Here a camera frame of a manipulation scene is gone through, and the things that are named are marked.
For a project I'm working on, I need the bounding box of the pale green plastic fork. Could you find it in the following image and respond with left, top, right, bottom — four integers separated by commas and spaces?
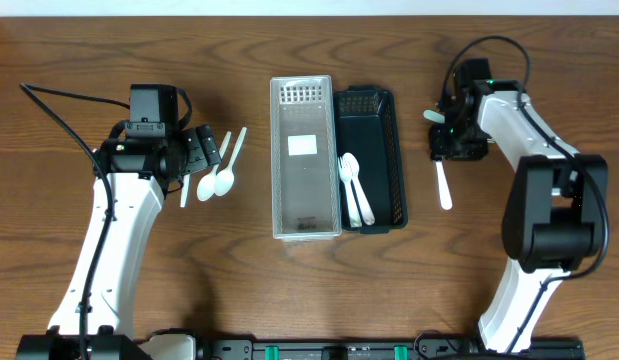
423, 110, 445, 124

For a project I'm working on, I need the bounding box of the white fork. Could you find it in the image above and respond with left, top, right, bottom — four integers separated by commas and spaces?
434, 161, 453, 211
338, 157, 362, 228

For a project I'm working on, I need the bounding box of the white spoon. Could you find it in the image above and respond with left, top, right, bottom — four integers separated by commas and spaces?
343, 153, 375, 226
215, 127, 248, 196
196, 131, 232, 202

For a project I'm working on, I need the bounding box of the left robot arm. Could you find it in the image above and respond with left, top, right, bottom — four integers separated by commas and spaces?
16, 84, 221, 359

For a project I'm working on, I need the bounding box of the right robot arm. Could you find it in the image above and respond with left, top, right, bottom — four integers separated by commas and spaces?
426, 58, 609, 355

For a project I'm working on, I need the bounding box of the white spoon bowl up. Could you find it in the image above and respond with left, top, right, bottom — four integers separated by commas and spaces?
180, 174, 190, 208

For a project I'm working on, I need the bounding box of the black plastic basket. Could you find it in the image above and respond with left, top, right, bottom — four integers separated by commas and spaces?
333, 85, 408, 234

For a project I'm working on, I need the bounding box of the white label in basket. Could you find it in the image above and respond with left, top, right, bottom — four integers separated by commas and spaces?
287, 135, 318, 156

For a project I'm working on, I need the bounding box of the clear plastic basket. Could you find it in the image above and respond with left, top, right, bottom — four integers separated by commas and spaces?
270, 75, 342, 242

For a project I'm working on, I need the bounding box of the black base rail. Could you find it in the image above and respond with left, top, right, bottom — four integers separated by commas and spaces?
83, 338, 586, 360

